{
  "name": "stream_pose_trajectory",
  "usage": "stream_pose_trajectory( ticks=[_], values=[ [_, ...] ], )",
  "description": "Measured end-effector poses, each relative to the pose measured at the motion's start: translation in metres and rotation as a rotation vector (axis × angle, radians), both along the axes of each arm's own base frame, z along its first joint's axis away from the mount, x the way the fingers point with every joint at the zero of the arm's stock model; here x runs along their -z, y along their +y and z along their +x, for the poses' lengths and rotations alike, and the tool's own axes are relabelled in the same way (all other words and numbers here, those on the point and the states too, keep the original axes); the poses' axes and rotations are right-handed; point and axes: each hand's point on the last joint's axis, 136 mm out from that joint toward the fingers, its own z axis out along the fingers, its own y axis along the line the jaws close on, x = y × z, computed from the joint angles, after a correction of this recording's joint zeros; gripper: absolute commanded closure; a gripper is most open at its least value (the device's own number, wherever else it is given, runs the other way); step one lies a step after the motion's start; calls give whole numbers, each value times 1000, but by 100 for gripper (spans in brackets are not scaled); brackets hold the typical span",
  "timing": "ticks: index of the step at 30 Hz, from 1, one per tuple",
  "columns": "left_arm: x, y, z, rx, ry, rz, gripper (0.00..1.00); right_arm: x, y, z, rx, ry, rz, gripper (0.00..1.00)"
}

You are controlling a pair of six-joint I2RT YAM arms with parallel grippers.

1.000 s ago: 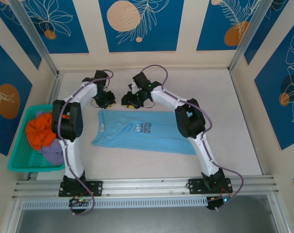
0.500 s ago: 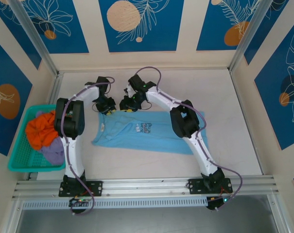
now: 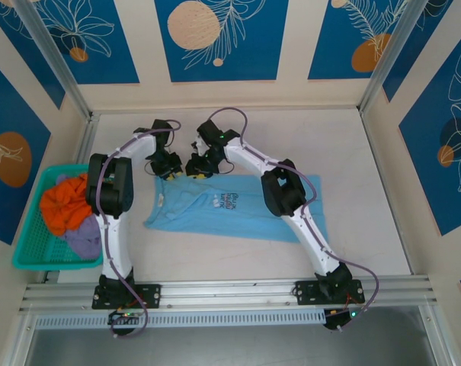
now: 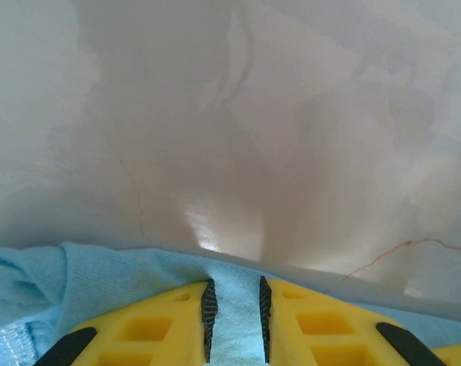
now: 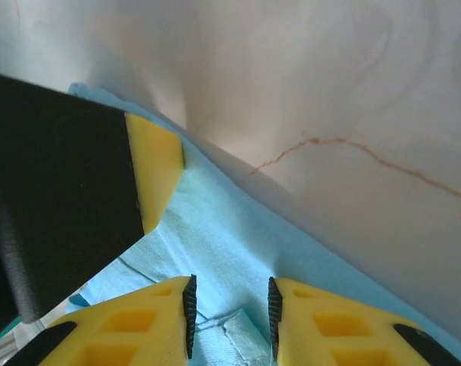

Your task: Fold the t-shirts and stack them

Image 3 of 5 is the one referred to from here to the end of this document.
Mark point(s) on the teal plastic basket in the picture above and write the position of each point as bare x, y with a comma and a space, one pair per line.
32, 244

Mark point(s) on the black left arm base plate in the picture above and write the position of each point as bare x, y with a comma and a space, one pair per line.
150, 295

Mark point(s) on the light blue t-shirt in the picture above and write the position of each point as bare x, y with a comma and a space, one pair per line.
215, 221

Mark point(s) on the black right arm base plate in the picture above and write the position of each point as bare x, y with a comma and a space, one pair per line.
308, 291

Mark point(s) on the orange t-shirt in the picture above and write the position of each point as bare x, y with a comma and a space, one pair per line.
62, 206

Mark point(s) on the aluminium mounting rail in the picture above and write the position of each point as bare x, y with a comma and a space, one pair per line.
230, 293

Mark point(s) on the purple t-shirt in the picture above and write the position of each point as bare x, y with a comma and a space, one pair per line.
85, 240

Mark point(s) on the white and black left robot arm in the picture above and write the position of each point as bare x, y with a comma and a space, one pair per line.
116, 244

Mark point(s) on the aluminium frame post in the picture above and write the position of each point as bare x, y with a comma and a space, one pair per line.
46, 42
399, 42

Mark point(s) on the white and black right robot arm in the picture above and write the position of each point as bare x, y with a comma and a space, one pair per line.
314, 240

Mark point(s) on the blue floral wall panel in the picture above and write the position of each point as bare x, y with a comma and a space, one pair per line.
337, 38
1, 114
432, 34
253, 38
93, 38
24, 42
424, 171

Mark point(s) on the aluminium side rail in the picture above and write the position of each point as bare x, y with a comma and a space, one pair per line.
86, 141

